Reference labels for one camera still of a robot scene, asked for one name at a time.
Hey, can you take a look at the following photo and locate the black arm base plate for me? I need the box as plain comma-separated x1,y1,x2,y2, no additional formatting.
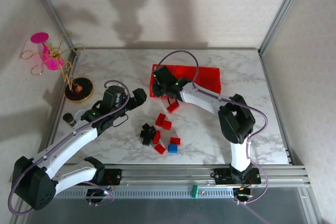
103,168,123,186
212,167,262,186

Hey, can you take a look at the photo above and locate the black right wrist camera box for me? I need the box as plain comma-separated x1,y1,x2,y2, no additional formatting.
153,65,176,86

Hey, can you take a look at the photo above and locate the small black jar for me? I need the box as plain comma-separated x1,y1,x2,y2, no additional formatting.
62,113,77,128

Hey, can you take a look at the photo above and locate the grey slotted cable duct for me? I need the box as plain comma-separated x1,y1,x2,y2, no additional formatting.
56,187,235,199

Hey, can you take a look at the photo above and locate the aluminium side rail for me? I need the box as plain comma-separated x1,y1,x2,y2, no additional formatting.
258,49,292,166
39,48,81,167

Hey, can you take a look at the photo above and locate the black star-shaped toy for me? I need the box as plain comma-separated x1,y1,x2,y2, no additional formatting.
139,123,159,146

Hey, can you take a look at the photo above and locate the aluminium front rail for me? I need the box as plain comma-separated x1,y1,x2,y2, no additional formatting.
28,164,308,190

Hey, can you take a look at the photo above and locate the aluminium frame post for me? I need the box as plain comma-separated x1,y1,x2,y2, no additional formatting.
299,182,325,224
25,0,77,52
258,0,308,55

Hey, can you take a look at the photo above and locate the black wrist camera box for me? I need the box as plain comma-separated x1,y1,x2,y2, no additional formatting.
101,87,126,111
153,65,176,86

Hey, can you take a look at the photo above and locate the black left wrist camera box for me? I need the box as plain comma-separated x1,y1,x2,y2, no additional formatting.
101,87,126,111

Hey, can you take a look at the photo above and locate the pink wine glass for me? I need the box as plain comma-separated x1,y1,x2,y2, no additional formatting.
30,32,65,71

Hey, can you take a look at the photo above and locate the gold wire glass stand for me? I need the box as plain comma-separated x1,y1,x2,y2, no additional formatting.
20,31,95,103

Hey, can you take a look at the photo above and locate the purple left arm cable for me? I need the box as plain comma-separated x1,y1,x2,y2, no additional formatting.
7,79,131,216

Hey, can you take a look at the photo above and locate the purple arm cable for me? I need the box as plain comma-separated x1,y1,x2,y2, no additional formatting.
7,79,131,216
159,50,269,205

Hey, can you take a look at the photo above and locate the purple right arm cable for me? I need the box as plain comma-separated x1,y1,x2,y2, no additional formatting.
159,50,269,205

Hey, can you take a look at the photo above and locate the small black circuit board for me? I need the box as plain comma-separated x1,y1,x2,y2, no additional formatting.
234,186,255,200
86,187,110,200

